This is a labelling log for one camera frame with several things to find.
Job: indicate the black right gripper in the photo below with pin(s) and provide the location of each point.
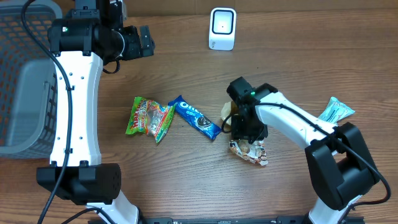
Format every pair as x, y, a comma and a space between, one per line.
237, 134

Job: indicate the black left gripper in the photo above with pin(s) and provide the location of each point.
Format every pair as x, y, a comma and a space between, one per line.
135, 50

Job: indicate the beige brown cookie pouch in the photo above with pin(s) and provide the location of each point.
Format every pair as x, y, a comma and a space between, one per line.
255, 152

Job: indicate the blue Oreo cookie pack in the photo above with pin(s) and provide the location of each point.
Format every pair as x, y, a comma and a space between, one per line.
195, 118

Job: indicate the green Haribo gummy bag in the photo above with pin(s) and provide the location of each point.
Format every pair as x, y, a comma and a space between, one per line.
150, 117

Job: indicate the light teal snack packet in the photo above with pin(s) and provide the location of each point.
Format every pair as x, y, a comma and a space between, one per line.
335, 111

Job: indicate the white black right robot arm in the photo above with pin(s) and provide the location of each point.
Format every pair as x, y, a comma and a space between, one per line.
341, 167

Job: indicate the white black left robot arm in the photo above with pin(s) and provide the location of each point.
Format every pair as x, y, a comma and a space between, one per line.
90, 36

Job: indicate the white barcode scanner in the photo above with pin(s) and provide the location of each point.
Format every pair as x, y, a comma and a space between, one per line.
222, 29

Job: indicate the grey plastic mesh basket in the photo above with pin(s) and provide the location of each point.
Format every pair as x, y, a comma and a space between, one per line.
28, 90

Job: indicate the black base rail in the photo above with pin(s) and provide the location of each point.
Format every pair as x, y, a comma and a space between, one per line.
296, 219

